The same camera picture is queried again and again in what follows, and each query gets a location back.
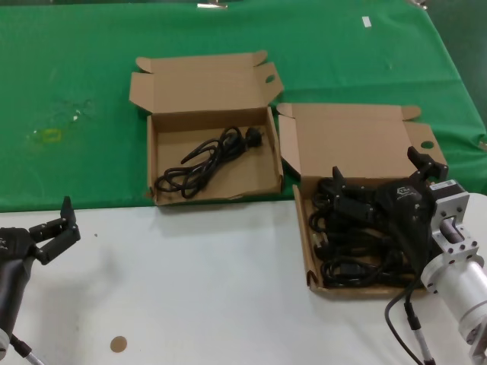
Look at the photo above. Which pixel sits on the green table cloth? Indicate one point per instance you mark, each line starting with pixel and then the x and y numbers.
pixel 76 57

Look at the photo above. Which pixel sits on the white tape strip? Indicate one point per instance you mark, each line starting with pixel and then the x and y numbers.
pixel 366 22

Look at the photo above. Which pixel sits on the open brown cardboard box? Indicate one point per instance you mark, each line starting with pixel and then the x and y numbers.
pixel 350 144
pixel 243 175

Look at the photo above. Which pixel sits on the brown cardboard disc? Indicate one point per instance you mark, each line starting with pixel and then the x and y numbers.
pixel 118 344

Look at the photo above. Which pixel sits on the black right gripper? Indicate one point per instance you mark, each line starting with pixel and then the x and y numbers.
pixel 411 213

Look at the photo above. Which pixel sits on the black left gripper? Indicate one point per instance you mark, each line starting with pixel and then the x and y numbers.
pixel 15 243

